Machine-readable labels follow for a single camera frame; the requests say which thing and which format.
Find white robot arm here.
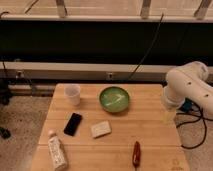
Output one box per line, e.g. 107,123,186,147
161,61,213,124

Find translucent plastic cup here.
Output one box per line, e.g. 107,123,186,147
64,84,81,106

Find wall outlet box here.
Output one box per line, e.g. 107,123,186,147
107,72,113,80

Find black smartphone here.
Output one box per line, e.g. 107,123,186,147
64,113,82,136

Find green bowl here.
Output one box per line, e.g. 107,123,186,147
99,86,130,113

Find translucent yellowish gripper finger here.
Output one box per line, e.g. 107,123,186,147
163,110,176,124

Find black object at left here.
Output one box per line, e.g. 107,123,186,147
0,127,11,139

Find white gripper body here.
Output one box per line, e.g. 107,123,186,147
161,87,184,110

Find black hanging cable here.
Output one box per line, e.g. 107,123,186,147
128,13,165,81

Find black floor cables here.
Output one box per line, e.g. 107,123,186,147
175,103,209,150

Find white patterned bottle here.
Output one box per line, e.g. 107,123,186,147
48,130,68,171

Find blue power adapter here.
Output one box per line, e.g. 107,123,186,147
180,99,193,113

